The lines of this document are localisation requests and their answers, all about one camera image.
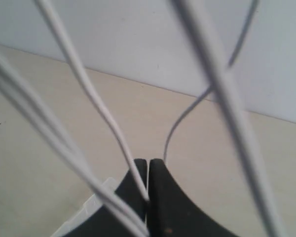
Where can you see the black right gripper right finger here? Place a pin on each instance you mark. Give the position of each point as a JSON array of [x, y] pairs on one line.
[[172, 213]]

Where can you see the white wired earphones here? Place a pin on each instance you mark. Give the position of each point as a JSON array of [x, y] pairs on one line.
[[205, 45]]

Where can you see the clear plastic hinged case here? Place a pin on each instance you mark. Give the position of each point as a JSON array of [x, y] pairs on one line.
[[86, 211]]

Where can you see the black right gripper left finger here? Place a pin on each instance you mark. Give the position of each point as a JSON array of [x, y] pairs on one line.
[[103, 224]]

